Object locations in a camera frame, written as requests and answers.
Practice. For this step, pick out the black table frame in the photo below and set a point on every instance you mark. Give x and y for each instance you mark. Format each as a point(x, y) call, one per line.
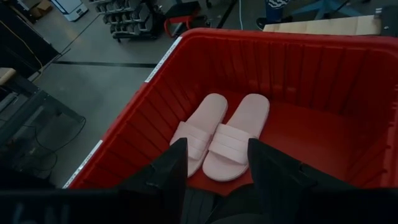
point(34, 105)

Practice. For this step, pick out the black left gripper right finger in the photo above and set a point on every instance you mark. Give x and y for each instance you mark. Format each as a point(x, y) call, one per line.
point(280, 186)

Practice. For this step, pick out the black equipment box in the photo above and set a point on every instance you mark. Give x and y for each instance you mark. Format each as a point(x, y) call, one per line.
point(388, 20)

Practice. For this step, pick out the white appliance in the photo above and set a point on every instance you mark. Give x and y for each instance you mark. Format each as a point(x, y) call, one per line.
point(70, 7)

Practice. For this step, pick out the cardboard box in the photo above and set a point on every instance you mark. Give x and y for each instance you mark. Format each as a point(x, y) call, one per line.
point(40, 7)

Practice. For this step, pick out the black partition panel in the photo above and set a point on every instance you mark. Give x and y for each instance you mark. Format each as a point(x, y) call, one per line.
point(18, 43)

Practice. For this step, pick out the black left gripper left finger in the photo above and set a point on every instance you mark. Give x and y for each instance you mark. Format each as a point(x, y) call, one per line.
point(155, 193)

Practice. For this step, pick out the red plastic bin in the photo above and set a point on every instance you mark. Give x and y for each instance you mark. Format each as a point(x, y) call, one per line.
point(311, 124)

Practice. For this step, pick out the pale pink slide sandal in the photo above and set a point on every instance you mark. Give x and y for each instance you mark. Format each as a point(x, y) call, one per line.
point(205, 115)
point(236, 149)

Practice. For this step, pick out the person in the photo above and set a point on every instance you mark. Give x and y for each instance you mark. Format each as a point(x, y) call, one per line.
point(275, 11)

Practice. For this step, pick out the red and black stool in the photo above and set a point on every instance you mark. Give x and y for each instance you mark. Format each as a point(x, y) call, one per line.
point(183, 18)

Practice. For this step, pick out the blue metal frame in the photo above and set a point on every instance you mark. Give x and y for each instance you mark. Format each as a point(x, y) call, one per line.
point(323, 7)

